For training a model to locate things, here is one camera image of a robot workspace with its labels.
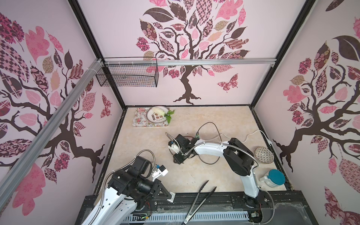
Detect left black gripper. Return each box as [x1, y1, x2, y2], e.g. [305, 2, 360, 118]
[136, 174, 171, 201]

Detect black USB cable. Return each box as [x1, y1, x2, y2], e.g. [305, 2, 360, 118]
[193, 121, 223, 165]

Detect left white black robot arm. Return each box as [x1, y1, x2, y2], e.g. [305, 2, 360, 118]
[82, 153, 175, 225]

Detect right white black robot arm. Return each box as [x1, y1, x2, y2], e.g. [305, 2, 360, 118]
[166, 133, 262, 208]

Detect black metal tongs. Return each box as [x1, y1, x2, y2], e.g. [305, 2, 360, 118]
[182, 180, 217, 225]

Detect white flower with leaves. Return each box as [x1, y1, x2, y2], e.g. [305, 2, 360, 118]
[153, 107, 175, 124]

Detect white patterned plate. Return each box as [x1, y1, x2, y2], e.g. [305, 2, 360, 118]
[146, 106, 170, 123]

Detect floral placemat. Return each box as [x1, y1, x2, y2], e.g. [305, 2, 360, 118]
[132, 107, 169, 128]

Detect patterned round bowl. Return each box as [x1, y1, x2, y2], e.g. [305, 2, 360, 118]
[254, 147, 275, 164]

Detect teal lid jar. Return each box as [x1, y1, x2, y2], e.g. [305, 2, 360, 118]
[259, 169, 286, 188]

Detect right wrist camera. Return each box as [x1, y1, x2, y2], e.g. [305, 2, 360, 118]
[165, 132, 181, 154]

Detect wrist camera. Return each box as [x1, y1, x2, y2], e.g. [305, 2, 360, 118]
[151, 165, 168, 182]
[165, 132, 181, 154]

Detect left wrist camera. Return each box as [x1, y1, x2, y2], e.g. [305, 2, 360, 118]
[151, 165, 168, 182]

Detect white slotted cable duct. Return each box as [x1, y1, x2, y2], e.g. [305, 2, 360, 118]
[120, 211, 250, 225]

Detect white power strip cord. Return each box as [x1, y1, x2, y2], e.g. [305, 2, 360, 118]
[208, 130, 273, 145]

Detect black wire basket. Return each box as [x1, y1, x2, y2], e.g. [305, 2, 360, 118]
[96, 56, 159, 87]

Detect aluminium rail back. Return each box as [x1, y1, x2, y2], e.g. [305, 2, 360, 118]
[104, 58, 277, 66]

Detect aluminium rail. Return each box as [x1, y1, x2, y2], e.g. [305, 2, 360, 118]
[1, 59, 103, 209]
[104, 58, 277, 66]

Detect aluminium rail left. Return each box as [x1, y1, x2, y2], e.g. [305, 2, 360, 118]
[1, 59, 103, 209]

